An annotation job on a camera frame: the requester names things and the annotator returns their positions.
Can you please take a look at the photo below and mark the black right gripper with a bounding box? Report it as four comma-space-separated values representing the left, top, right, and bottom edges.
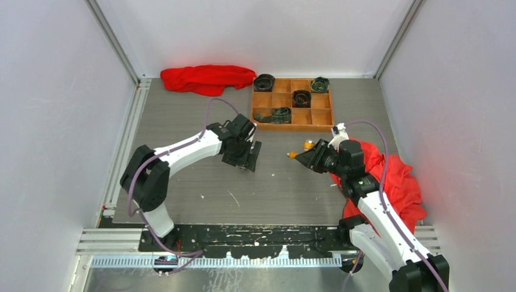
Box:
296, 139, 347, 179

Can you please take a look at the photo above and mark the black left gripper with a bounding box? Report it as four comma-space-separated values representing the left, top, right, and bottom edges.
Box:
223, 137, 261, 172

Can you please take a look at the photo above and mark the orange plastic faucet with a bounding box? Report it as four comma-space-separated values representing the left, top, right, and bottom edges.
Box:
287, 139, 315, 159

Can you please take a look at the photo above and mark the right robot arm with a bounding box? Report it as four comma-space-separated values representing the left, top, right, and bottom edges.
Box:
290, 139, 450, 291

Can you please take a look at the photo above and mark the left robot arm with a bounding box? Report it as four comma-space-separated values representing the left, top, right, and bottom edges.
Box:
120, 114, 262, 251

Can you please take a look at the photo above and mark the wooden compartment tray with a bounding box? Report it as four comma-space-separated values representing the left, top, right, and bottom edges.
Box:
250, 74, 334, 132

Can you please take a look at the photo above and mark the dark belt lying flat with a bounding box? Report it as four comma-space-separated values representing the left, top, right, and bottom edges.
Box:
253, 107, 292, 124

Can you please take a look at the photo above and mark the rolled dark belt centre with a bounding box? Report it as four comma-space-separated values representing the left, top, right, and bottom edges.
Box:
292, 89, 312, 108

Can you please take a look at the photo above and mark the rolled dark belt top-left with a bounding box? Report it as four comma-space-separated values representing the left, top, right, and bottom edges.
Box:
253, 74, 276, 92

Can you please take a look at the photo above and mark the rolled dark belt top-right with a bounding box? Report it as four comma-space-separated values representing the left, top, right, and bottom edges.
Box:
310, 77, 330, 94

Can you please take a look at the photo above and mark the red cloth at back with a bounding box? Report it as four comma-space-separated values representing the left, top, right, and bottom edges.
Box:
160, 64, 257, 97

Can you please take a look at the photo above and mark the red cloth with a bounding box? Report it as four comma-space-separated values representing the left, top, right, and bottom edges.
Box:
330, 137, 428, 235
160, 64, 257, 97

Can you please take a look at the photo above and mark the red cloth at right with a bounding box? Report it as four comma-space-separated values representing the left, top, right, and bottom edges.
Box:
330, 137, 428, 235

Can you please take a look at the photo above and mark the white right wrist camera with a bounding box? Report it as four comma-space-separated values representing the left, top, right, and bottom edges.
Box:
329, 123, 349, 150

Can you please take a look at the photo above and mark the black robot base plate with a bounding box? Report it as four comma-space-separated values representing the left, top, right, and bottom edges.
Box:
138, 224, 364, 259

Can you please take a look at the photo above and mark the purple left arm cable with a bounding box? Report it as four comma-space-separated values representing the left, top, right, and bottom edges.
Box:
127, 98, 241, 276

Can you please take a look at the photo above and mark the perforated metal rail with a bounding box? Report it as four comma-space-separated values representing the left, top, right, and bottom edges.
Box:
91, 254, 342, 268

